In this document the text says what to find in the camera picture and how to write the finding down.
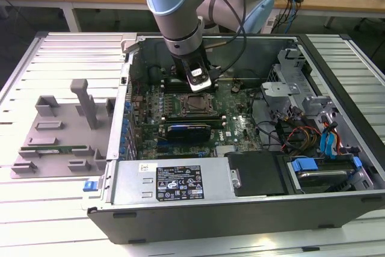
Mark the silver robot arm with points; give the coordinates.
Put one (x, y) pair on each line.
(177, 19)

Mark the CPU socket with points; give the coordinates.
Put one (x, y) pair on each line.
(181, 113)

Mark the black graphics card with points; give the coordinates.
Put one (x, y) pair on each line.
(188, 133)

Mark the green motherboard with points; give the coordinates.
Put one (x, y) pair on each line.
(234, 109)

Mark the silver chipset heatsink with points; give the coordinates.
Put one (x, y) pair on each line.
(226, 150)

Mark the silver metal drive cage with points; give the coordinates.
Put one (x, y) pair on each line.
(281, 90)

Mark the silver power supply unit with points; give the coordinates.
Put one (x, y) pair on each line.
(132, 178)

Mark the black plastic shroud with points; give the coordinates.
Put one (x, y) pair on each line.
(255, 172)

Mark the blue plastic latch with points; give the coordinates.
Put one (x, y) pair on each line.
(90, 186)

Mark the grey parts rack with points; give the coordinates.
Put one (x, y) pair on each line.
(66, 163)

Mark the black grey PC case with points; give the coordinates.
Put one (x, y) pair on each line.
(210, 224)

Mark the hard disk in blue carrier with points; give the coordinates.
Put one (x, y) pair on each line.
(325, 180)

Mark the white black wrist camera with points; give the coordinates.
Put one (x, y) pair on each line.
(200, 84)

